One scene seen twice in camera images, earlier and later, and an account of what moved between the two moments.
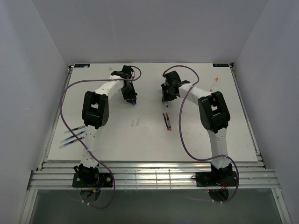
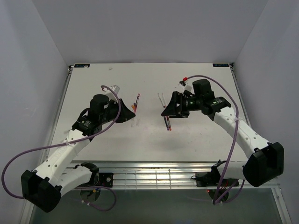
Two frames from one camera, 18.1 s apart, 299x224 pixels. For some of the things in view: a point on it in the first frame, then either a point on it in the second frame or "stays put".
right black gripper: x=166 y=97 → x=171 y=109
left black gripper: x=132 y=96 → x=125 y=113
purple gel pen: x=165 y=118 stays put
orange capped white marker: x=215 y=82 → x=164 y=105
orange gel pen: x=168 y=122 stays put
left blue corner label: x=81 y=65 stays put
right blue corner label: x=220 y=65 stays put
